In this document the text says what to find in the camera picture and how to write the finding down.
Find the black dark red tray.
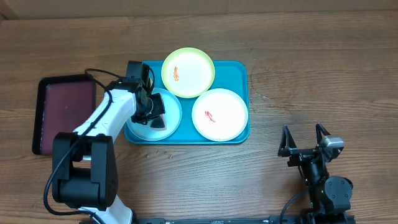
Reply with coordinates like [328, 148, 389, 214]
[32, 74, 96, 155]

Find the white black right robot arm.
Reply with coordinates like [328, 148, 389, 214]
[277, 123, 356, 224]

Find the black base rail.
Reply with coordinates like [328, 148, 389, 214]
[139, 215, 356, 224]

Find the light blue plate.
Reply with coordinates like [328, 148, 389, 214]
[124, 88, 182, 144]

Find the teal plastic tray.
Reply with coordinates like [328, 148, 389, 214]
[124, 60, 249, 145]

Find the pink green sponge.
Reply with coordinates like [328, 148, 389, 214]
[150, 114, 166, 131]

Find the yellow-green plate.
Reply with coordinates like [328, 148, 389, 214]
[161, 47, 215, 98]

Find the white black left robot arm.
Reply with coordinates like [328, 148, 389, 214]
[43, 77, 165, 223]

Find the white plate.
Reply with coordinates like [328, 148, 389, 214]
[192, 88, 249, 142]

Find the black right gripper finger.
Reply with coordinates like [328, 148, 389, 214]
[277, 125, 297, 157]
[315, 123, 330, 143]

